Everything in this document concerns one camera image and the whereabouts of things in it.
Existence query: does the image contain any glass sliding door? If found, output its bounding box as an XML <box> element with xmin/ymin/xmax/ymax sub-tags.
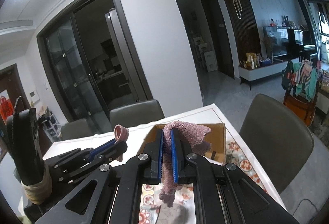
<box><xmin>37</xmin><ymin>0</ymin><xmax>152</xmax><ymax>131</ymax></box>

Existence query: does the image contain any light grey dining chair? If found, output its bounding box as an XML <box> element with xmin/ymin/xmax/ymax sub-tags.
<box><xmin>109</xmin><ymin>99</ymin><xmax>165</xmax><ymax>129</ymax></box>

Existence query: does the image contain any floral white cloth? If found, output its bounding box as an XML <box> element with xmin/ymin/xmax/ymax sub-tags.
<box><xmin>156</xmin><ymin>203</ymin><xmax>187</xmax><ymax>224</ymax></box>

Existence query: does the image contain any pink ribbed sock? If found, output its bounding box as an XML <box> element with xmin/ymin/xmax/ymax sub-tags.
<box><xmin>113</xmin><ymin>124</ymin><xmax>130</xmax><ymax>162</ymax></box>

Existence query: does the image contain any white low cabinet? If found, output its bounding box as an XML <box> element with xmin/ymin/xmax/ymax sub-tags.
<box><xmin>238</xmin><ymin>60</ymin><xmax>288</xmax><ymax>90</ymax></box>

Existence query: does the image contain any clothes pile on chair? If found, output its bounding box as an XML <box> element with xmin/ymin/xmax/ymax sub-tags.
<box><xmin>282</xmin><ymin>60</ymin><xmax>318</xmax><ymax>102</ymax></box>

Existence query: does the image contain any dark grey dining chair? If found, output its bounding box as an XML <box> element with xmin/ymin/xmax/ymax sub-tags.
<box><xmin>239</xmin><ymin>94</ymin><xmax>314</xmax><ymax>193</ymax></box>

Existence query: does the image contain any black upright piano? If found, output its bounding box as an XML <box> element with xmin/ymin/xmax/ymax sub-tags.
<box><xmin>286</xmin><ymin>29</ymin><xmax>318</xmax><ymax>61</ymax></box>

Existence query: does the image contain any grey chair at left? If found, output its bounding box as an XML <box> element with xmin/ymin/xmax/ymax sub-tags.
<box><xmin>61</xmin><ymin>119</ymin><xmax>93</xmax><ymax>141</ymax></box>

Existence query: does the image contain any pink fluffy towel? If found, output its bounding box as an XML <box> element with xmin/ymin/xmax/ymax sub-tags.
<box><xmin>159</xmin><ymin>121</ymin><xmax>211</xmax><ymax>208</ymax></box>

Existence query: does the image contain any colourful patterned table mat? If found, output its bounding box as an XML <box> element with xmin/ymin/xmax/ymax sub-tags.
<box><xmin>139</xmin><ymin>137</ymin><xmax>264</xmax><ymax>223</ymax></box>

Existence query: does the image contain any brown cardboard box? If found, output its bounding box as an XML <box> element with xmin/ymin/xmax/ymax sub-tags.
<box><xmin>137</xmin><ymin>120</ymin><xmax>226</xmax><ymax>164</ymax></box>

